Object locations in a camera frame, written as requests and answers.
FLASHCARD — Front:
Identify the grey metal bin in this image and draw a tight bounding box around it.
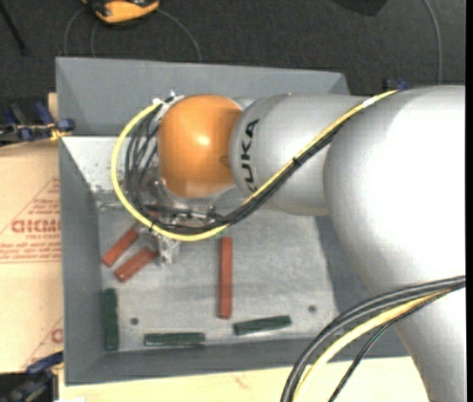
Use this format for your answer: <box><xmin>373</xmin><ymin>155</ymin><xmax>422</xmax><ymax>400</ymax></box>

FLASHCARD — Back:
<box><xmin>54</xmin><ymin>56</ymin><xmax>414</xmax><ymax>385</ymax></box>

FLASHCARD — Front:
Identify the brown cardboard board red print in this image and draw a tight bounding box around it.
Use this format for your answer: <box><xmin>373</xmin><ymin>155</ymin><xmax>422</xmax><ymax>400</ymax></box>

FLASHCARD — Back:
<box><xmin>0</xmin><ymin>139</ymin><xmax>65</xmax><ymax>377</ymax></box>

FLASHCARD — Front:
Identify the red-brown flat block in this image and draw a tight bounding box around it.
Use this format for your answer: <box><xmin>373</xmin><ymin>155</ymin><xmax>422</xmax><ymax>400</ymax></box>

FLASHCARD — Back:
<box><xmin>114</xmin><ymin>246</ymin><xmax>158</xmax><ymax>284</ymax></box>
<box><xmin>101</xmin><ymin>225</ymin><xmax>141</xmax><ymax>268</ymax></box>
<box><xmin>217</xmin><ymin>236</ymin><xmax>234</xmax><ymax>320</ymax></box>

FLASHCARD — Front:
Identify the dark green flat block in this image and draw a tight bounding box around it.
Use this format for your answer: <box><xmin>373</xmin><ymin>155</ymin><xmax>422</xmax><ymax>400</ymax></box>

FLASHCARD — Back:
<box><xmin>102</xmin><ymin>287</ymin><xmax>121</xmax><ymax>352</ymax></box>
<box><xmin>233</xmin><ymin>315</ymin><xmax>293</xmax><ymax>337</ymax></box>
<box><xmin>143</xmin><ymin>332</ymin><xmax>207</xmax><ymax>348</ymax></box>

